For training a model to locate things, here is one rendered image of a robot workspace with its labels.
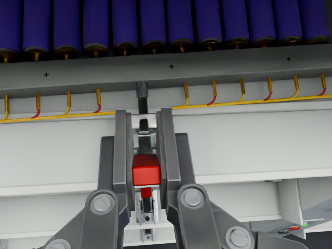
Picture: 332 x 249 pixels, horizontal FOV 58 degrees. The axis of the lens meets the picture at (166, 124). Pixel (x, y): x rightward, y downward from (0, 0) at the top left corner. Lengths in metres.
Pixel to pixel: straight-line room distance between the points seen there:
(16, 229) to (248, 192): 0.30
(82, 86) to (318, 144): 0.18
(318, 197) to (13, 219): 0.36
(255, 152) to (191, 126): 0.05
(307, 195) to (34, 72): 0.30
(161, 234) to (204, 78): 0.43
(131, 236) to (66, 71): 0.43
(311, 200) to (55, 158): 0.27
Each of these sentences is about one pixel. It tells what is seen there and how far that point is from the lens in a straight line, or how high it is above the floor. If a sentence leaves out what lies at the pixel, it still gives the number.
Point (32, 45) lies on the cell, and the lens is 0.23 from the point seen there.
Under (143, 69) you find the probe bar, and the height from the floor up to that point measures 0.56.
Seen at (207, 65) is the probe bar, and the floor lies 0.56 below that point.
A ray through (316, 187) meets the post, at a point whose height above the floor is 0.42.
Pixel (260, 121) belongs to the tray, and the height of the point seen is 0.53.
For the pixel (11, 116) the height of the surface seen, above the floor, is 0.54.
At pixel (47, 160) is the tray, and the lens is 0.23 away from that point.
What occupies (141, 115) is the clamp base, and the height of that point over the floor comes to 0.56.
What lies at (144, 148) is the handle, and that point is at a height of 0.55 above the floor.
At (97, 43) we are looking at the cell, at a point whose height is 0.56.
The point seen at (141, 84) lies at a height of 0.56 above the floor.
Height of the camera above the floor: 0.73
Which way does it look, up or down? 63 degrees down
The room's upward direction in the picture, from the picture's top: 6 degrees clockwise
